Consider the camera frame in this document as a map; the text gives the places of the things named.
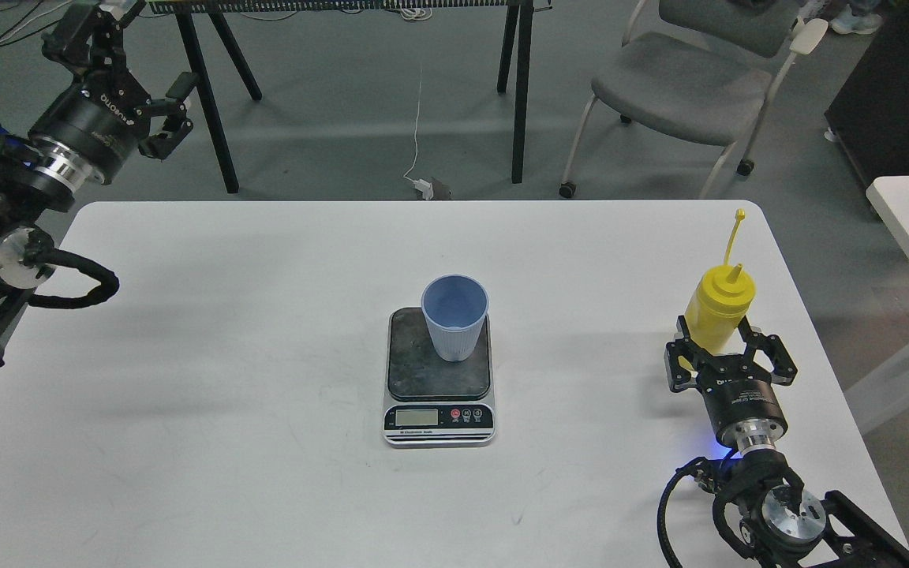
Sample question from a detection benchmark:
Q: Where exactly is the grey office chair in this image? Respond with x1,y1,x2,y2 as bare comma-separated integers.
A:
559,1,829,199

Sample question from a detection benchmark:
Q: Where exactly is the white hanging cable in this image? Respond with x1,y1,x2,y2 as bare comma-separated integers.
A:
404,59,425,184

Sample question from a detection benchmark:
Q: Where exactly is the black trestle table frame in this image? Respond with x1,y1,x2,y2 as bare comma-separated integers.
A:
129,0,554,196

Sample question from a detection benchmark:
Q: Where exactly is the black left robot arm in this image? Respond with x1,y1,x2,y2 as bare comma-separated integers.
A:
0,1,199,367

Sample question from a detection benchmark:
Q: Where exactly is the black cabinet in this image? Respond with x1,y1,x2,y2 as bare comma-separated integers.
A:
824,2,909,189

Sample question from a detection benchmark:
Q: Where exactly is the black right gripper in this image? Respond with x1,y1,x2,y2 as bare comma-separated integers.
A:
664,314,798,452

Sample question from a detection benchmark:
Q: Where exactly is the yellow squeeze bottle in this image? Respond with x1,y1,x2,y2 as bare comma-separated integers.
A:
684,208,757,355

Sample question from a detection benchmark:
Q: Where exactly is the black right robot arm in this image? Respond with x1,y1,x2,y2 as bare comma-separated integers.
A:
656,316,909,567

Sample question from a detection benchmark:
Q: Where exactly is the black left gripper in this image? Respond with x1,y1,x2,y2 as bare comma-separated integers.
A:
28,1,200,190

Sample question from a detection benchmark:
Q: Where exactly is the blue ribbed plastic cup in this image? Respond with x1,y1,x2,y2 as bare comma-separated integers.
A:
420,275,490,362

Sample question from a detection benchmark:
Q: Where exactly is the white power adapter on floor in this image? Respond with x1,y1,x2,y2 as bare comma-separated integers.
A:
412,177,452,201

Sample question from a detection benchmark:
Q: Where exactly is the digital kitchen scale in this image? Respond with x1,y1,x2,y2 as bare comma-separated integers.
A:
382,307,496,448

